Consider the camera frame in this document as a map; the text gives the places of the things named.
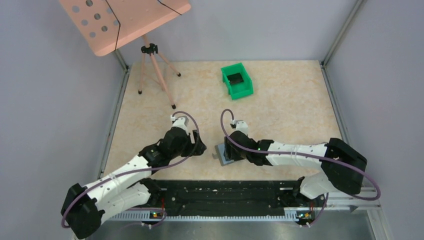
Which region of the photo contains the grey card holder wallet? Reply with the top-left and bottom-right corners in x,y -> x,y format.
212,143 -> 245,166

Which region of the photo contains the black card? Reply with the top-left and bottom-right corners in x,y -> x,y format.
227,73 -> 244,85

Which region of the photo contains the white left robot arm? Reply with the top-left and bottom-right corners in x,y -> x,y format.
60,126 -> 206,240

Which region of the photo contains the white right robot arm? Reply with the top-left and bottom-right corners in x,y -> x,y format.
224,130 -> 368,206

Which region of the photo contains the green plastic bin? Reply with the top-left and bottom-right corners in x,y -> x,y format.
221,62 -> 254,100

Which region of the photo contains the pink music stand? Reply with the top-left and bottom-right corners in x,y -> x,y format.
60,0 -> 192,109

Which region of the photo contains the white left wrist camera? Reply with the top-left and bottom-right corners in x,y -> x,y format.
170,115 -> 189,135

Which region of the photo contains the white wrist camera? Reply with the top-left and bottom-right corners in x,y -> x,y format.
170,115 -> 189,135
230,120 -> 249,136

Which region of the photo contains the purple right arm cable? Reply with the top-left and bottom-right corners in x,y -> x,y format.
220,108 -> 382,202

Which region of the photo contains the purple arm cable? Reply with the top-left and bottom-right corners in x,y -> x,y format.
61,110 -> 201,229
220,108 -> 382,202

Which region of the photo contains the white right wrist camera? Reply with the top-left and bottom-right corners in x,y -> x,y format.
230,120 -> 249,136

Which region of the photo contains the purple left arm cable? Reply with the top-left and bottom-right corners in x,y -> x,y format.
61,110 -> 201,229

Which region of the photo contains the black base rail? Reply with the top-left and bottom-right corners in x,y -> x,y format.
138,180 -> 325,217

